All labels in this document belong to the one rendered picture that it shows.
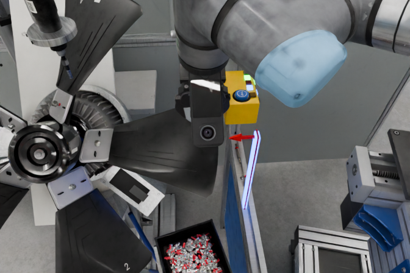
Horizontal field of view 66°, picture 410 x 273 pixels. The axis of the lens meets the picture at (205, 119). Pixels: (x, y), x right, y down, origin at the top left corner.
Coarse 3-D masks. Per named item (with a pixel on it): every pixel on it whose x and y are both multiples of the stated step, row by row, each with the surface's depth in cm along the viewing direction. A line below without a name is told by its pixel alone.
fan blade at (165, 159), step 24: (144, 120) 71; (168, 120) 71; (120, 144) 67; (144, 144) 67; (168, 144) 67; (192, 144) 67; (144, 168) 64; (168, 168) 65; (192, 168) 65; (216, 168) 66; (192, 192) 64
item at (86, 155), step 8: (88, 136) 69; (96, 136) 69; (104, 136) 69; (88, 144) 68; (104, 144) 68; (88, 152) 66; (96, 152) 66; (104, 152) 66; (80, 160) 65; (88, 160) 65; (96, 160) 65; (104, 160) 65
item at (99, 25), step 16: (112, 0) 63; (128, 0) 62; (80, 16) 67; (96, 16) 64; (112, 16) 62; (128, 16) 61; (80, 32) 65; (96, 32) 63; (112, 32) 61; (80, 48) 64; (96, 48) 62; (80, 64) 63; (96, 64) 61; (64, 80) 66; (80, 80) 62
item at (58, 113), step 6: (60, 90) 68; (54, 96) 69; (60, 96) 67; (66, 96) 65; (72, 96) 63; (60, 102) 66; (66, 102) 64; (54, 108) 68; (60, 108) 66; (66, 108) 63; (54, 114) 67; (60, 114) 65; (66, 114) 63; (60, 120) 64
